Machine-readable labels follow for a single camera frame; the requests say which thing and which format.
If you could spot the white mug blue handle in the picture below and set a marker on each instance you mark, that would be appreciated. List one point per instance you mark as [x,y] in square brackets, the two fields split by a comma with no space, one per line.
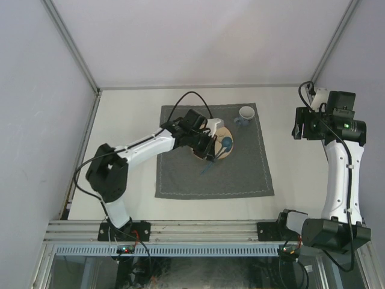
[245,116]

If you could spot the blue plastic spoon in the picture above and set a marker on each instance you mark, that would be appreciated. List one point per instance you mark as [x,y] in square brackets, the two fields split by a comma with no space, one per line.
[228,142]

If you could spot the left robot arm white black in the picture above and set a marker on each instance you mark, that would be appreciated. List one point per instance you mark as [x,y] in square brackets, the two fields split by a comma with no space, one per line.
[109,168]

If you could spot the aluminium front rail frame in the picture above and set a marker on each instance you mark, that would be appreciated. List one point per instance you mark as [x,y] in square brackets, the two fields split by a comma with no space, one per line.
[166,232]

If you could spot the blue slotted cable duct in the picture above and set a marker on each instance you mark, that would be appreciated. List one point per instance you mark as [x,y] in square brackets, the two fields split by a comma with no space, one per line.
[169,250]

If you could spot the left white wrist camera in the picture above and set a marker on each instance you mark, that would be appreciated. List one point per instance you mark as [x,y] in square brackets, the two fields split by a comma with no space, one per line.
[212,125]

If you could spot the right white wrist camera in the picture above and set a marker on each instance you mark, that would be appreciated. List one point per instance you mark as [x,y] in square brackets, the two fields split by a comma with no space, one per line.
[320,97]

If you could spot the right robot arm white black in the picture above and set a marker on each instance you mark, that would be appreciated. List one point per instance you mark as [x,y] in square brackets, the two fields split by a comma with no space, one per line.
[340,227]

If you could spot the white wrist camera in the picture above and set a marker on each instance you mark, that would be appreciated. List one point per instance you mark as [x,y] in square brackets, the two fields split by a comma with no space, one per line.
[320,97]
[212,125]

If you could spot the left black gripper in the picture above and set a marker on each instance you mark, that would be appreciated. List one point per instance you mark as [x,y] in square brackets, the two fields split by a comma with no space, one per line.
[208,152]

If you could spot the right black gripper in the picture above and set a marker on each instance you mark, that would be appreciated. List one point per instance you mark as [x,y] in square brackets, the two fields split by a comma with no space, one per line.
[304,117]

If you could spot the grey cloth placemat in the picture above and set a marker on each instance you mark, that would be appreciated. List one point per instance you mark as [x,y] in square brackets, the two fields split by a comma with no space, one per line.
[244,173]

